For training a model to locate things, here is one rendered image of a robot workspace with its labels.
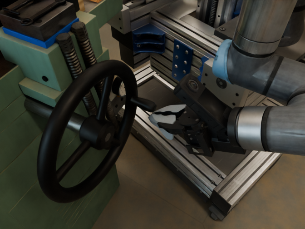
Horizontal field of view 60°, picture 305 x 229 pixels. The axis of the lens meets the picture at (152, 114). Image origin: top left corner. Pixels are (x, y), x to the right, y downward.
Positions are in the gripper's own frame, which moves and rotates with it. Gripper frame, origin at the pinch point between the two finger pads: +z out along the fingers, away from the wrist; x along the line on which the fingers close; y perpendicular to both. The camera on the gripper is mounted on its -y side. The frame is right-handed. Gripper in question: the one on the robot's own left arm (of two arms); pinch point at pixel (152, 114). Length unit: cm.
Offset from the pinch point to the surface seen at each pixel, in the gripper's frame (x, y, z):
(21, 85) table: -13.5, -18.0, 15.3
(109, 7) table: 18.7, -20.8, 17.3
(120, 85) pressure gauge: 12.0, -0.5, 20.6
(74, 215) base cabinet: -16, 36, 46
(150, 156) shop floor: 33, 58, 55
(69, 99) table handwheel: -16.1, -16.2, -3.8
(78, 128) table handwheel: -13.3, -7.2, 5.9
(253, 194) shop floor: 41, 84, 9
